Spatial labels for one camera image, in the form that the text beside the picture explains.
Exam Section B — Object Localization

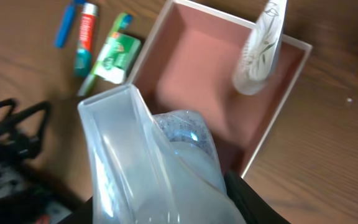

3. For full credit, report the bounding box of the green white toothbrush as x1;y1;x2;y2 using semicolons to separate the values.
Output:
77;12;133;96

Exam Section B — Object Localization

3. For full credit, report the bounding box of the blue disposable razor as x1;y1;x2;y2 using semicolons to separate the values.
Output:
54;0;86;48

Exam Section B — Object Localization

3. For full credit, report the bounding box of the white leaf-print tube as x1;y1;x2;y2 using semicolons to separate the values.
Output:
232;0;287;95

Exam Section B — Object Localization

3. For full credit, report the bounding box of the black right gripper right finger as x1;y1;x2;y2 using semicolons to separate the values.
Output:
224;170;290;224

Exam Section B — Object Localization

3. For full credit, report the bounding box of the red green toothpaste tube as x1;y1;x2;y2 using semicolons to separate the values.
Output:
74;2;98;77

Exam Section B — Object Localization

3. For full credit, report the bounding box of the green soap packet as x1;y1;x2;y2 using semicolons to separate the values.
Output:
91;32;142;84

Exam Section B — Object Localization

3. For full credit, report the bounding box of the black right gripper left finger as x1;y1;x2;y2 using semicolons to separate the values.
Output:
58;197;93;224

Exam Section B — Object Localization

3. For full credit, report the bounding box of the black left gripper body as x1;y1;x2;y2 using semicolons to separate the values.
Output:
0;98;51;165

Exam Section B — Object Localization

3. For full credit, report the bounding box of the clear pump spray bottle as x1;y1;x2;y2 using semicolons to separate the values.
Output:
78;85;244;223

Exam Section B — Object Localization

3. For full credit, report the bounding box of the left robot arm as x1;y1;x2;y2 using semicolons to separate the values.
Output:
0;98;78;223

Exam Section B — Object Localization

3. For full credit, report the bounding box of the white box pink interior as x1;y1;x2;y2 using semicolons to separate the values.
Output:
128;1;312;176

